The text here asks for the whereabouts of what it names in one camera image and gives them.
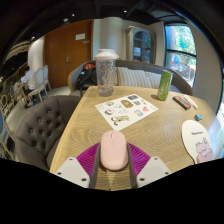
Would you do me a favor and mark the group of white chairs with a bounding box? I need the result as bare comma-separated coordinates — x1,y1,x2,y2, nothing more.
26,64,52,103

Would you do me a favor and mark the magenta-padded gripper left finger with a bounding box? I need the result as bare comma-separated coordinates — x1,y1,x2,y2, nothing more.
54,142,102,189

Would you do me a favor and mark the white sticker sheet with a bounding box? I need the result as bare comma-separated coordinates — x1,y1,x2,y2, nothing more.
94,93,159,132

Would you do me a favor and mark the pink computer mouse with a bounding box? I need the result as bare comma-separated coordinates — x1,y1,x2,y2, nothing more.
99,129,129,172

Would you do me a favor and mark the clear shaker bottle, white lid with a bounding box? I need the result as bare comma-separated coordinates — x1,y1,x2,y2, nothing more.
94,48,119,98

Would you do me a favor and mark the green drink can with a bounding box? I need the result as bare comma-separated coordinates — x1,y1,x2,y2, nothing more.
156,69,174,102

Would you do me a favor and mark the white mouse pad, pink rest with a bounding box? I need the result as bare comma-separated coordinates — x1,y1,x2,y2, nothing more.
181,119,214,164

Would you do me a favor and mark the person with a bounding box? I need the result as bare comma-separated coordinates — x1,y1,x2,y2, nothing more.
20,69,36,101

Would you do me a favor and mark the black-framed window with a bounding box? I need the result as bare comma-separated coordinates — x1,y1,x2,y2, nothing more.
163,24,198,88
216,66,224,134

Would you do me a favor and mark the glass-door cabinet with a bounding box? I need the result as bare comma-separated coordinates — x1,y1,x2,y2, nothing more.
125,26,157,64

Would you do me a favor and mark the striped cushion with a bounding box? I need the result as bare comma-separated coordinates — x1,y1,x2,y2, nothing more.
144,71,164,90
114,66,149,88

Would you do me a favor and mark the grey tufted armchair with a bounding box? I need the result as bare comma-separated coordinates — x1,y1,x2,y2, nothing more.
14,95,83,172

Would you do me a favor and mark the brown wooden door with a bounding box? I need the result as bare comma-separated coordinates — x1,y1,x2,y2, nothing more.
44,19,94,89

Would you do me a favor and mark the grey curved sofa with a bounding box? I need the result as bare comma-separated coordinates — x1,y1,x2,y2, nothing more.
67,59,194,98

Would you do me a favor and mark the black and red backpack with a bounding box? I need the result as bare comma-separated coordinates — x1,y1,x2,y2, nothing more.
75,62,98,91

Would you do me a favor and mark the black and red box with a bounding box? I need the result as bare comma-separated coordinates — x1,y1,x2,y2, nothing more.
172,95,192,111

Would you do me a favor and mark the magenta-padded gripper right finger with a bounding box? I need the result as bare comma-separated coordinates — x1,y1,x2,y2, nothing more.
126,143,172,189

